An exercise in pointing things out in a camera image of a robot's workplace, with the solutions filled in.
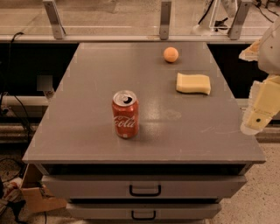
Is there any lower grey drawer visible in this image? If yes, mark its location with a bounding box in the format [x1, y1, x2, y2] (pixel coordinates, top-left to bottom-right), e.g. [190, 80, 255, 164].
[66, 204, 221, 221]

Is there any black cable left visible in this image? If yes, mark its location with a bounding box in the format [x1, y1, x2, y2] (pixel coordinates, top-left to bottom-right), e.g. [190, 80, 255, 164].
[0, 31, 35, 141]

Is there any orange ball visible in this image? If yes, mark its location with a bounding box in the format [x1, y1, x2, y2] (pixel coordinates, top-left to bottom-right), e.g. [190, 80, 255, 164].
[164, 47, 179, 63]

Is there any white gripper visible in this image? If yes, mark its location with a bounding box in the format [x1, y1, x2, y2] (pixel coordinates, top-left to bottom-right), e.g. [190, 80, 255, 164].
[239, 17, 280, 136]

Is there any grey drawer cabinet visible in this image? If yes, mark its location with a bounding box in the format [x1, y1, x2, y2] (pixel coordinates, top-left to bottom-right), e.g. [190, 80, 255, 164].
[24, 42, 265, 224]

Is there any grey drawer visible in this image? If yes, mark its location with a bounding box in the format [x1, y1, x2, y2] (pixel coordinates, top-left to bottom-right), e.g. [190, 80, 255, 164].
[43, 175, 247, 199]
[66, 204, 221, 221]

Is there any middle metal bracket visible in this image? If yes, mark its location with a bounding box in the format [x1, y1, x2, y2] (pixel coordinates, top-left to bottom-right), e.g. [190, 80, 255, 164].
[159, 1, 172, 40]

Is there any red coke can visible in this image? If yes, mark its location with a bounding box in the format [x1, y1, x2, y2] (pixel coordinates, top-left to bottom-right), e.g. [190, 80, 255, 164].
[112, 90, 139, 138]

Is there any yellow sponge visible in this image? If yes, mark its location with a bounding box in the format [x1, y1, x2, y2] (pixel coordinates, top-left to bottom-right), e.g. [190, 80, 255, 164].
[176, 73, 211, 95]

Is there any left metal bracket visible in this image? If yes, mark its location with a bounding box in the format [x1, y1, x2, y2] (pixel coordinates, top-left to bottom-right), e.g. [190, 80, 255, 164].
[43, 0, 66, 39]

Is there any upper grey drawer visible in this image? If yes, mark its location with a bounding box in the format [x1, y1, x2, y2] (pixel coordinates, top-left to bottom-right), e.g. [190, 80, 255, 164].
[43, 175, 247, 199]

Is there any white pipe rail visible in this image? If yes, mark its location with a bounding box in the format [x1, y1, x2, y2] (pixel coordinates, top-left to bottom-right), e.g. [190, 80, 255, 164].
[3, 95, 49, 106]

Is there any cardboard box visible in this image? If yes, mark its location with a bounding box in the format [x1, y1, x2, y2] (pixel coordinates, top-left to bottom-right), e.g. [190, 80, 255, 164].
[20, 164, 67, 213]

